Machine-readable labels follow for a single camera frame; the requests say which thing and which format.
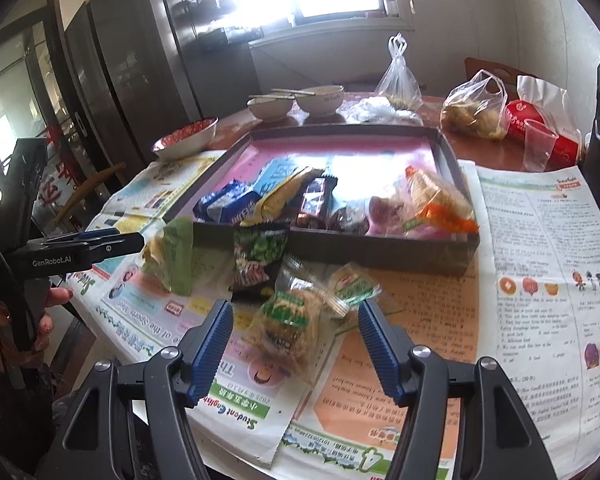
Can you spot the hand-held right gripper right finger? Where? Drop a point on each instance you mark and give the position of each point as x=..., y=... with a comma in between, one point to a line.
x=380, y=355

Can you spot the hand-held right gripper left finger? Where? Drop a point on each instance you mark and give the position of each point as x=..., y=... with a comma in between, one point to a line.
x=210, y=355

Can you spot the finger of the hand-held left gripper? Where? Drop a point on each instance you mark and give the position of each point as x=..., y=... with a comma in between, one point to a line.
x=80, y=235
x=115, y=249

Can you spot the green and yellow snack packet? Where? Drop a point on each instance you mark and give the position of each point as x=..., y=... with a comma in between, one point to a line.
x=175, y=260

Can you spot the small clear cake packet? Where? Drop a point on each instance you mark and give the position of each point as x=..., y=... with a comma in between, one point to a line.
x=352, y=285

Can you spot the large clear cake packet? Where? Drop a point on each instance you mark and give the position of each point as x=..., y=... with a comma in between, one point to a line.
x=285, y=320

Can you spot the green peas packet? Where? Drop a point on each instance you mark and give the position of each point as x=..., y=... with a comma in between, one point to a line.
x=260, y=255

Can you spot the blue snack packet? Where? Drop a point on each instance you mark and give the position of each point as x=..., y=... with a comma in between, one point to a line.
x=225, y=205

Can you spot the clear packet brown snack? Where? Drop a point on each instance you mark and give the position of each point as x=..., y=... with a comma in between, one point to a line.
x=382, y=210

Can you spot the orange bread packet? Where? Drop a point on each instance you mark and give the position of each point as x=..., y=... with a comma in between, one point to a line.
x=440, y=200

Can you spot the long black snack packet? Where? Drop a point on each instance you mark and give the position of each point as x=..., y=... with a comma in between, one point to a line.
x=314, y=200

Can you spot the dark shallow box pink bottom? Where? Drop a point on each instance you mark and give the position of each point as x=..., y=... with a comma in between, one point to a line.
x=360, y=145

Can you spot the person's left hand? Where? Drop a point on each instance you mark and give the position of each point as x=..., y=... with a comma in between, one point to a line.
x=60, y=296

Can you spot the orange page newspaper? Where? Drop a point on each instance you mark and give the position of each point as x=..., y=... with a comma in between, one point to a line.
x=380, y=375

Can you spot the light wooden armchair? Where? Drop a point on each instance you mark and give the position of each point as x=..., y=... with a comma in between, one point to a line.
x=87, y=187

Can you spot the colourful advert newspaper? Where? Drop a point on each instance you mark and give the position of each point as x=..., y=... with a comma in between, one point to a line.
x=145, y=305

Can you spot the bowl with red contents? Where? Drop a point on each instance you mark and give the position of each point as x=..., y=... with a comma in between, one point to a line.
x=185, y=142

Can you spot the dark refrigerator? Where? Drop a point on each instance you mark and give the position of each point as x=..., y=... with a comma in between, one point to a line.
x=130, y=60

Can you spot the small white bowl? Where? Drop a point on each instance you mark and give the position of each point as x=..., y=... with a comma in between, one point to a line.
x=270, y=110

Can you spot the wooden chopstick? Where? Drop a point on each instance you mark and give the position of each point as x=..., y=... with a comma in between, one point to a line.
x=270, y=97
x=292, y=91

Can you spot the crumpled clear plastic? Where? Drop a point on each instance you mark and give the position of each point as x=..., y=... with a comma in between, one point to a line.
x=375, y=110

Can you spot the large white bowl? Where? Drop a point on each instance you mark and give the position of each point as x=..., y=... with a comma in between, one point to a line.
x=320, y=102

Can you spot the wide plastic bag of food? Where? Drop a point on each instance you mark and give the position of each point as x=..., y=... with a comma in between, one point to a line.
x=472, y=110

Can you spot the clear plastic cup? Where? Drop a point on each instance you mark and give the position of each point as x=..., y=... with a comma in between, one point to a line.
x=537, y=145

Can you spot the tall clear plastic bag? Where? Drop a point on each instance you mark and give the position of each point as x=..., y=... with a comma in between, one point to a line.
x=397, y=85

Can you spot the red tissue pack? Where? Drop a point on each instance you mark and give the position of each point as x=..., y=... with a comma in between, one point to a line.
x=567, y=147

